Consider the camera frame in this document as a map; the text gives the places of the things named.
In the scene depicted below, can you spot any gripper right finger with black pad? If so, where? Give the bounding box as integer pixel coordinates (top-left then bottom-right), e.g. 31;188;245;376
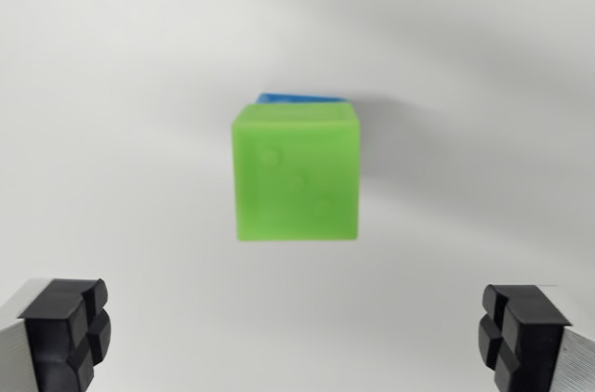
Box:
477;283;595;392

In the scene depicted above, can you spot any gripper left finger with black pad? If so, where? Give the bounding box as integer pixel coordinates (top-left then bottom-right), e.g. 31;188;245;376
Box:
0;277;112;392

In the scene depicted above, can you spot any green soft toy cube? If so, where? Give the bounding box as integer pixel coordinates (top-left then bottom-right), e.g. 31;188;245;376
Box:
230;102;362;243

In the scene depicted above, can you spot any blue soft toy cube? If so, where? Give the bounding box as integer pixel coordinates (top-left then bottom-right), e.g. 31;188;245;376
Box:
255;91;350;106

